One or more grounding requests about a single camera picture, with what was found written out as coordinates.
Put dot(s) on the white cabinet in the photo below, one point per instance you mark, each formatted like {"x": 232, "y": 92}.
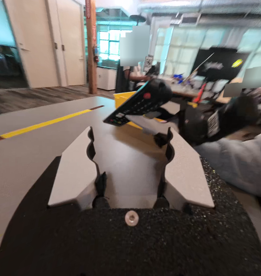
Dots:
{"x": 106, "y": 78}

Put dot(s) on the red fire extinguisher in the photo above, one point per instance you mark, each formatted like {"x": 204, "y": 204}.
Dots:
{"x": 96, "y": 55}

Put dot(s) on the black banner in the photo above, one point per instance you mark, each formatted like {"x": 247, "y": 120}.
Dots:
{"x": 218, "y": 64}

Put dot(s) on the glass office wall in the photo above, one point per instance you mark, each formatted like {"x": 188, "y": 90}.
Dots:
{"x": 5, "y": 54}

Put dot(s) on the yellow tape strip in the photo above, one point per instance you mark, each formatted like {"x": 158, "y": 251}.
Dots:
{"x": 46, "y": 123}

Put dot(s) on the chair with dark jacket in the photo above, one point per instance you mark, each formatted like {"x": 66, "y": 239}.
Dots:
{"x": 120, "y": 82}

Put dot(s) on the silver ventilation duct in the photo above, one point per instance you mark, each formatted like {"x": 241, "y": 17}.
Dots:
{"x": 186, "y": 5}

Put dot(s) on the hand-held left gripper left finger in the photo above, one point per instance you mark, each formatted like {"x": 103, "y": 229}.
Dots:
{"x": 74, "y": 172}

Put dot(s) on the narrow white door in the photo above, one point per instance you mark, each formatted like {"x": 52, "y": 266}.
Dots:
{"x": 72, "y": 43}

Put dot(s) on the wide white door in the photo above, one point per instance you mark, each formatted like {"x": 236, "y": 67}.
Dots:
{"x": 35, "y": 43}

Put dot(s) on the person's right forearm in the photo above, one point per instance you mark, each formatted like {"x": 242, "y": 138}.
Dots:
{"x": 240, "y": 163}

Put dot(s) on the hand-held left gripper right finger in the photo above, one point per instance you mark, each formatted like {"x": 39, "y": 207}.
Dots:
{"x": 184, "y": 172}

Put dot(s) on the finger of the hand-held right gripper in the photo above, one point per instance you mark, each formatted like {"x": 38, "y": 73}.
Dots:
{"x": 141, "y": 124}

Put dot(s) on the yellow plastic bin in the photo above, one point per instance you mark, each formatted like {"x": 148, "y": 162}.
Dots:
{"x": 121, "y": 101}

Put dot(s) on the black remote control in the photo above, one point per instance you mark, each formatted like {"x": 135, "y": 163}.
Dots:
{"x": 139, "y": 103}

